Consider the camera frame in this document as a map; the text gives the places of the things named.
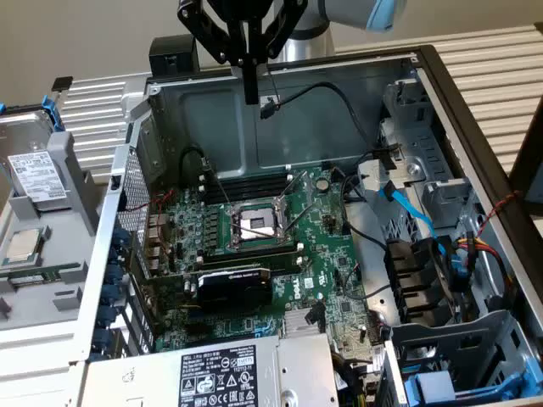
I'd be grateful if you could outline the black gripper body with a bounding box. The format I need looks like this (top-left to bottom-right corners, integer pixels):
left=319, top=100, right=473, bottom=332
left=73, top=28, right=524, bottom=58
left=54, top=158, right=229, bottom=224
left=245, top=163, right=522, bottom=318
left=203, top=0, right=275, bottom=25

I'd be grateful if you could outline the hard disk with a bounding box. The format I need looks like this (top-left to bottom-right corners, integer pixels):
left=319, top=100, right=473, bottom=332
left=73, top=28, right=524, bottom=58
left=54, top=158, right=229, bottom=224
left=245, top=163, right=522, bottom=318
left=0, top=95, right=73, bottom=213

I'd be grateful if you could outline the blue SATA wire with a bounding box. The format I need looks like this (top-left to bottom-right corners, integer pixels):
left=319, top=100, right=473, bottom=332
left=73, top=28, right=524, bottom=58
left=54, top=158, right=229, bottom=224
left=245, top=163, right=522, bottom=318
left=376, top=180, right=468, bottom=292

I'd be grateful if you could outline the red yellow power wire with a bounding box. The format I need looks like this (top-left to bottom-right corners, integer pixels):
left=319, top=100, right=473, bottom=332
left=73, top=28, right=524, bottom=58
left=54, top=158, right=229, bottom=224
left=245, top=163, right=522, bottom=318
left=456, top=231, right=517, bottom=298

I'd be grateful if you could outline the blue disk carrier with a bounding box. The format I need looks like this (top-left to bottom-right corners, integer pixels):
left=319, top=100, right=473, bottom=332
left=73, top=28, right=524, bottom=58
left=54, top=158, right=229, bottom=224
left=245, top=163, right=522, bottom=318
left=405, top=358, right=543, bottom=403

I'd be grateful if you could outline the black box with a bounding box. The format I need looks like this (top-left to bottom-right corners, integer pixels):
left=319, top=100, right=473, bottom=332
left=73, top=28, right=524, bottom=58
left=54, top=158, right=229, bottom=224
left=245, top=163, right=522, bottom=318
left=148, top=35, right=200, bottom=81

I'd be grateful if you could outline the open PC case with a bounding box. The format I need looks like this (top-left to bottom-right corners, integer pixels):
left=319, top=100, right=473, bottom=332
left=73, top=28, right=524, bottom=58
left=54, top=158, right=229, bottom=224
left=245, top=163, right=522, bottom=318
left=70, top=44, right=543, bottom=407

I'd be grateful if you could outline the black RAM slot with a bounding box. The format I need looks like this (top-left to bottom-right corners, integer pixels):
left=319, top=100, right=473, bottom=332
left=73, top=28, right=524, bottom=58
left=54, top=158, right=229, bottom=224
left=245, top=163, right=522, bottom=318
left=199, top=254, right=305, bottom=276
left=203, top=165, right=294, bottom=190
left=198, top=242, right=305, bottom=263
left=199, top=176, right=294, bottom=204

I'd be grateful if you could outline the thin metal locking lever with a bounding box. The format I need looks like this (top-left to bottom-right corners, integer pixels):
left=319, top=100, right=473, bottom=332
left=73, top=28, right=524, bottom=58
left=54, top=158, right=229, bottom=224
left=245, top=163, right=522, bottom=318
left=283, top=201, right=317, bottom=237
left=202, top=157, right=234, bottom=211

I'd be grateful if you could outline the metal socket cover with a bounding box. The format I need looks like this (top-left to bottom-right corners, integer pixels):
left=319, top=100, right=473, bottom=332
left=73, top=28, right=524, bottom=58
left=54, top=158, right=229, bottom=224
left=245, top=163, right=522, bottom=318
left=276, top=169, right=316, bottom=209

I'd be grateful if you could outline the CPU socket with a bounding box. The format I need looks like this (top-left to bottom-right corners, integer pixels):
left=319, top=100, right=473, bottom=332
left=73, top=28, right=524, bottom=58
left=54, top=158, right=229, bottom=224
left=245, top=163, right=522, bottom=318
left=224, top=198, right=294, bottom=252

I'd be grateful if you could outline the green motherboard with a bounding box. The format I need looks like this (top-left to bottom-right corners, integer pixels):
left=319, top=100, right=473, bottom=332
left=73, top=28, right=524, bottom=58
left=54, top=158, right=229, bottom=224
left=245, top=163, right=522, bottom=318
left=143, top=164, right=385, bottom=385

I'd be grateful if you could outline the grey parts rack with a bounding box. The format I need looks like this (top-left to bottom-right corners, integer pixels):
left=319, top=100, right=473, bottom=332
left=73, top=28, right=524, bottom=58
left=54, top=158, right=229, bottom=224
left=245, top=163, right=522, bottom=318
left=0, top=131, right=114, bottom=336

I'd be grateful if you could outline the black graphics card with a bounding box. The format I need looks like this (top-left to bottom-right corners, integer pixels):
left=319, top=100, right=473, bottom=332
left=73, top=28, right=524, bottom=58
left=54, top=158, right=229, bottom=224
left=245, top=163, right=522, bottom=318
left=139, top=263, right=273, bottom=315

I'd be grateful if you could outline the black power connector plug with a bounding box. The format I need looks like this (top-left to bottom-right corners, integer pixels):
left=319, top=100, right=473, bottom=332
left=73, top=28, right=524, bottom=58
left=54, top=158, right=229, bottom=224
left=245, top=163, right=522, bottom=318
left=283, top=309, right=328, bottom=339

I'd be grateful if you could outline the green RAM stick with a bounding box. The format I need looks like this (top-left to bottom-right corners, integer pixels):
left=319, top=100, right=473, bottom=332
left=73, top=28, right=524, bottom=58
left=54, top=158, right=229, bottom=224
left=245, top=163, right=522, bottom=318
left=0, top=262, right=81, bottom=285

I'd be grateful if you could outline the silver CPU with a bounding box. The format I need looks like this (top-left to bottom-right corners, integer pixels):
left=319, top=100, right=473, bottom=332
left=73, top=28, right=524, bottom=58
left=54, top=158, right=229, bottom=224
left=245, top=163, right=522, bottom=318
left=2, top=226, right=48, bottom=270

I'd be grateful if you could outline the dark brown panel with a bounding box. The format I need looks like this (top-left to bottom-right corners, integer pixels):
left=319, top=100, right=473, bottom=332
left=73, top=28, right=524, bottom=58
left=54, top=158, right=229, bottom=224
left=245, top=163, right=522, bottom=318
left=507, top=96, right=543, bottom=221

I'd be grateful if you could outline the grey power supply unit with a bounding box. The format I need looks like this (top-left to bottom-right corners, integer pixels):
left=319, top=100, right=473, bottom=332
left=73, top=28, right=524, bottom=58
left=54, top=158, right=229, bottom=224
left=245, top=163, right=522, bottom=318
left=84, top=332, right=340, bottom=407

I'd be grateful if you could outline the white rack base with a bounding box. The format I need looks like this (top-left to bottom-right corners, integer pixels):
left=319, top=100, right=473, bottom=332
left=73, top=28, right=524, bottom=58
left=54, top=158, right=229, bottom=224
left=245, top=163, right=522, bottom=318
left=0, top=315, right=92, bottom=407

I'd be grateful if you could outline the black cable with connector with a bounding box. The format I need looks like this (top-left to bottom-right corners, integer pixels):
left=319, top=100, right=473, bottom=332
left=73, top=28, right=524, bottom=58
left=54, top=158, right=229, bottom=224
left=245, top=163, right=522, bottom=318
left=258, top=81, right=402, bottom=170

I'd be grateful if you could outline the looped black cable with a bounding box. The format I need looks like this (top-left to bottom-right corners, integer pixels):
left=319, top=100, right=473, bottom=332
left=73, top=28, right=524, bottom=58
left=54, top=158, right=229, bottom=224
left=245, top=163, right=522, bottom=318
left=179, top=146, right=213, bottom=187

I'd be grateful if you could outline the thin black fan cable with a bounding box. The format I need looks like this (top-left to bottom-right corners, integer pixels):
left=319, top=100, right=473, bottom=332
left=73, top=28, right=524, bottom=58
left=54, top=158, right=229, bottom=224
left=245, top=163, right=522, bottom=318
left=341, top=262, right=392, bottom=300

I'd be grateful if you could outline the twisted red black wire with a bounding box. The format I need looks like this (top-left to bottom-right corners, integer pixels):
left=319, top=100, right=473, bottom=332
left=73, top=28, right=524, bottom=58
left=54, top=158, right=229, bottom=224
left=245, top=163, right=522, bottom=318
left=477, top=190, right=523, bottom=239

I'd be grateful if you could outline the braided power cable bundle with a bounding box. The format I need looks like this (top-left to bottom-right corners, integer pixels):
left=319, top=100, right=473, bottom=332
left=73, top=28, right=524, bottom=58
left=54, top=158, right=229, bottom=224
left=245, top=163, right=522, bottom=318
left=331, top=352, right=379, bottom=407

